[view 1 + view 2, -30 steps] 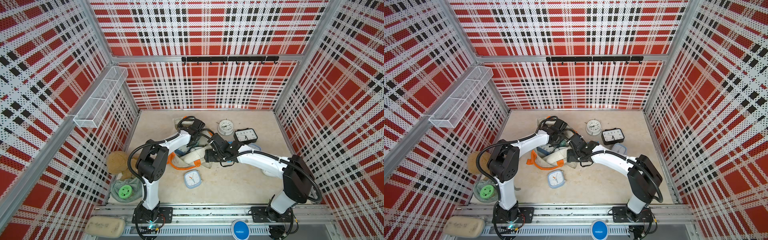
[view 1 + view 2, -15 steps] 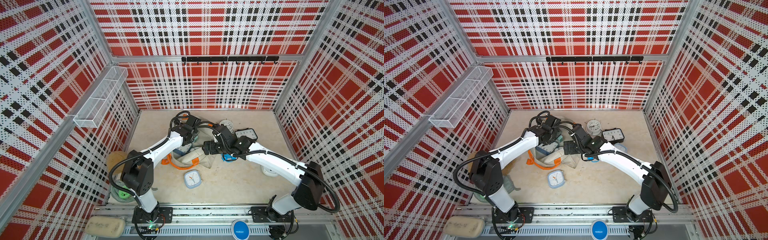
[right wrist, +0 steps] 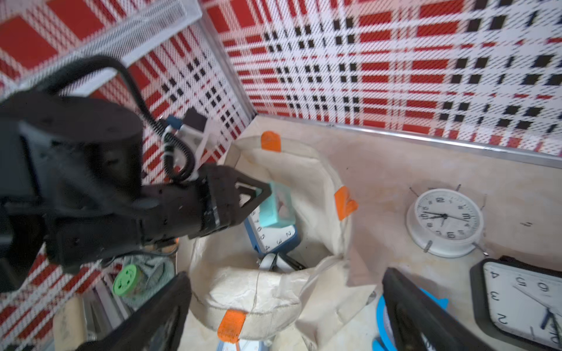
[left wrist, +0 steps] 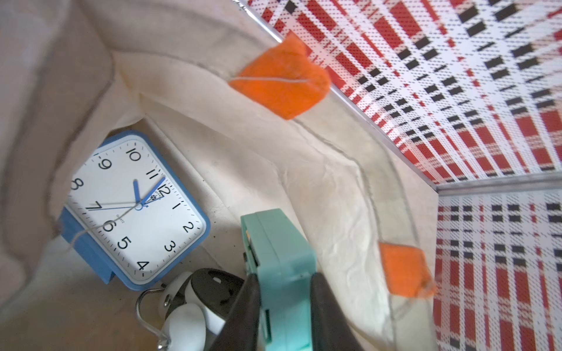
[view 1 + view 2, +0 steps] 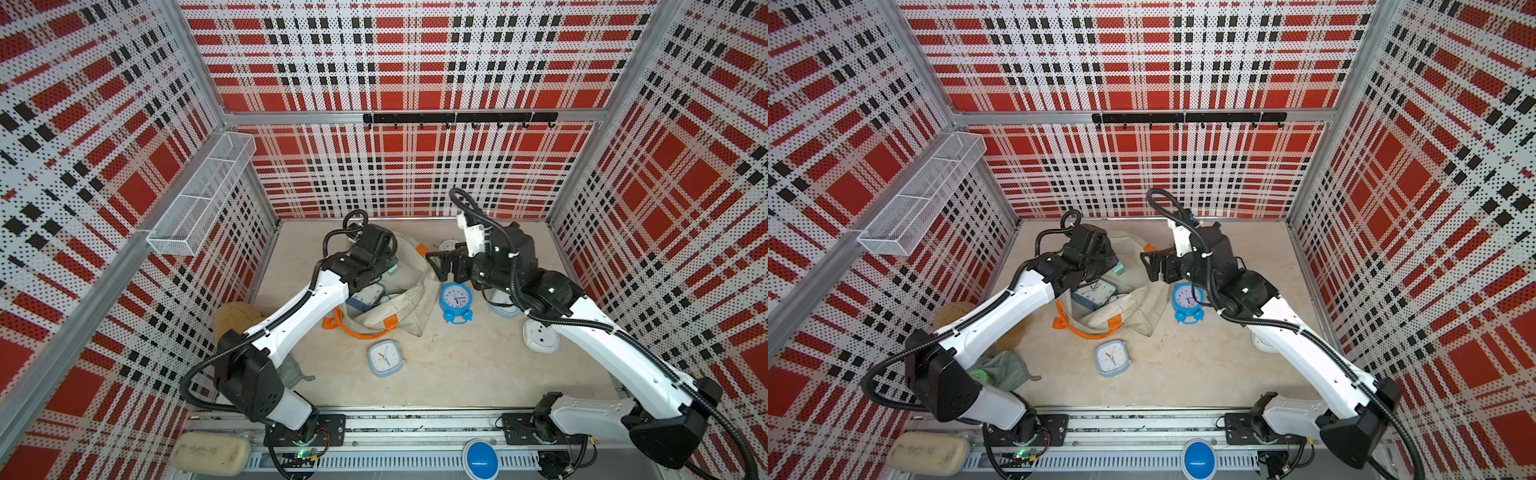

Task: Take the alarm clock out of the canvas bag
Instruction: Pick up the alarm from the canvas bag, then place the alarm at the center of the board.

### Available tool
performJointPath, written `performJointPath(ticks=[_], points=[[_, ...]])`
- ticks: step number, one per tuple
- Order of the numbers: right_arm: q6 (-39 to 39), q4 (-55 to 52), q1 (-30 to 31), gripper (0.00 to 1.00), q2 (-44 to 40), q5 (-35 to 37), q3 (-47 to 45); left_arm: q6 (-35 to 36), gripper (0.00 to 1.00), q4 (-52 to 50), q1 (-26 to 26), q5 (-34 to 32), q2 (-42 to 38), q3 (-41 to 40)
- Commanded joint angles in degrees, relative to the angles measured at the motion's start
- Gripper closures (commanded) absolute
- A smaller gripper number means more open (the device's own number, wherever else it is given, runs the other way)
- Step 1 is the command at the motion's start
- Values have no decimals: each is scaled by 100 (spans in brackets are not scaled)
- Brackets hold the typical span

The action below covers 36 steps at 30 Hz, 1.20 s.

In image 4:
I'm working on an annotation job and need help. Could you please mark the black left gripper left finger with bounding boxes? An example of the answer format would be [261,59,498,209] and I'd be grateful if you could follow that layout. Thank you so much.
[209,274,261,351]

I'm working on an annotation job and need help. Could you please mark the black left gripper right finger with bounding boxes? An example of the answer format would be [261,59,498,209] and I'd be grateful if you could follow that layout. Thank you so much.
[310,272,363,350]

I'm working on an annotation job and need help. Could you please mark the teal small clock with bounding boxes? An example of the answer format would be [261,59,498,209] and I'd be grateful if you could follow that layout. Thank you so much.
[241,209,317,350]

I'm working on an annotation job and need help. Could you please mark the beige canvas bag orange handles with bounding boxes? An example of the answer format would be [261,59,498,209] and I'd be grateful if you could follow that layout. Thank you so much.
[1,1,438,350]

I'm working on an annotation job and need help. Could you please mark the white twin-bell small clock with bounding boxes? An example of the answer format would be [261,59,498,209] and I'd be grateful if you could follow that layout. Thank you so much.
[136,269,244,350]

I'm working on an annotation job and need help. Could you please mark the dark blue square alarm clock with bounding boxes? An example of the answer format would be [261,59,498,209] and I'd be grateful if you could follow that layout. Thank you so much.
[60,130,211,291]

